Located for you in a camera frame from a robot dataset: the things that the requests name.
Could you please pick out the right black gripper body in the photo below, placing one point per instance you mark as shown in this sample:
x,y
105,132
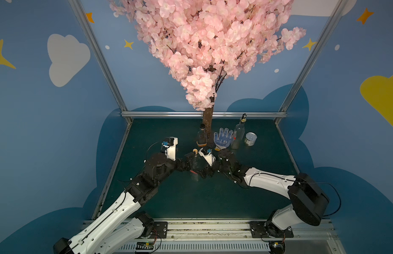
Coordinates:
x,y
217,164

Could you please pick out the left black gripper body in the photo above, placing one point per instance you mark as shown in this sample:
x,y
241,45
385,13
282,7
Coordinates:
x,y
188,160

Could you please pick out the clear bottle with cork stopper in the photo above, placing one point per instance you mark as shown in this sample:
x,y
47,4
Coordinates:
x,y
196,163

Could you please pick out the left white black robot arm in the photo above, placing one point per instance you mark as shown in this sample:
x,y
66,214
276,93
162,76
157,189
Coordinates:
x,y
121,222

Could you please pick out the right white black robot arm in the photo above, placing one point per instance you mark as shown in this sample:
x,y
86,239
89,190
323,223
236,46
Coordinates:
x,y
308,200

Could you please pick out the tall clear bottle gold stopper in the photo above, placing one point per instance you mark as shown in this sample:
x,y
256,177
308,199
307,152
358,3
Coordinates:
x,y
239,132

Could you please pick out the clear bottle with black cap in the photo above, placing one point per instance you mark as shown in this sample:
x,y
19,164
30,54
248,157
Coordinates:
x,y
202,138

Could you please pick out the blue dotted white work glove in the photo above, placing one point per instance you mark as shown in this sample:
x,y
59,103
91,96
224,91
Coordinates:
x,y
223,139

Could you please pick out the small metal tin can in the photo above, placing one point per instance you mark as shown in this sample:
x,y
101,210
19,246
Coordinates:
x,y
250,139

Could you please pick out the left small circuit board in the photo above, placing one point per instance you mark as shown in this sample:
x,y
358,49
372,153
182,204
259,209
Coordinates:
x,y
144,247

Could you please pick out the small circuit board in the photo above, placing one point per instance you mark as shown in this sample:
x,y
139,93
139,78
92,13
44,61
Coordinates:
x,y
144,247
277,247

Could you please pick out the right small circuit board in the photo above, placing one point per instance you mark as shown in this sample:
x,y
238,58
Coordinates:
x,y
277,247

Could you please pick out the pink cherry blossom tree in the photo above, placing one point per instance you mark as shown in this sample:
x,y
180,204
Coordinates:
x,y
203,43

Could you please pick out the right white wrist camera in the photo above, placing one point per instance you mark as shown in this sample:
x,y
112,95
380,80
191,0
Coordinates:
x,y
207,154

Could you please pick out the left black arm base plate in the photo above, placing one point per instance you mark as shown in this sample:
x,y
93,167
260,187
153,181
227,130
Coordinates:
x,y
158,229

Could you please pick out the aluminium front rail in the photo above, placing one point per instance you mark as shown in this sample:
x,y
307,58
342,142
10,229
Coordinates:
x,y
233,236

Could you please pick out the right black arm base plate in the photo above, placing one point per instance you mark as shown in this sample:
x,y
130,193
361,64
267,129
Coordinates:
x,y
263,229

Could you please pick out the aluminium back frame bar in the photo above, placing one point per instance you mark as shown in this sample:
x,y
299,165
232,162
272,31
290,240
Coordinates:
x,y
155,114

